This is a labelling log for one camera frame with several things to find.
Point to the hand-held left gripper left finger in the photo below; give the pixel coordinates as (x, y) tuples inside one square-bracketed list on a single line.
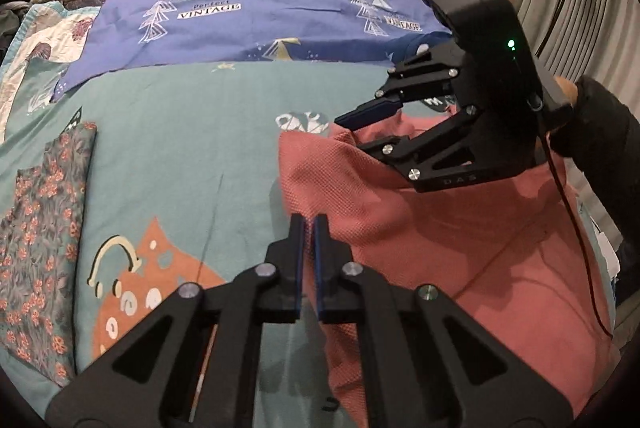
[(298, 258)]

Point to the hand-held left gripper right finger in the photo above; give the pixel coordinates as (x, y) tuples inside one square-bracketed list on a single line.
[(320, 258)]

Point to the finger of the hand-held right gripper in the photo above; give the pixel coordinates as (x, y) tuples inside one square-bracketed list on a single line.
[(375, 113), (450, 157)]

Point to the pink knit top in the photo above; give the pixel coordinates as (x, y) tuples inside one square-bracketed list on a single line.
[(425, 268)]

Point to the person's right forearm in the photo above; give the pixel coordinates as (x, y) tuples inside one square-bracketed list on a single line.
[(600, 132)]

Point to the person's right hand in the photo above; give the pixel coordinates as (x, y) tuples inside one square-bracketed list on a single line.
[(567, 90)]

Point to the navy star fleece garment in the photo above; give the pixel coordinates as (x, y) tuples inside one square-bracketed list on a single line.
[(412, 42)]

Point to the teal printed bed sheet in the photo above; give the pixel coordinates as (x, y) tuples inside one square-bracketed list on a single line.
[(175, 142)]

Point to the white paper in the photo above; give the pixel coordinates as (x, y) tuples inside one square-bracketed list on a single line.
[(607, 255)]

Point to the folded floral garment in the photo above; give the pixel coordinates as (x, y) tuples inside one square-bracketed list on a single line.
[(45, 233)]

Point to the white patterned quilt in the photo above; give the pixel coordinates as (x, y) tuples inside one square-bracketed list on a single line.
[(40, 47)]

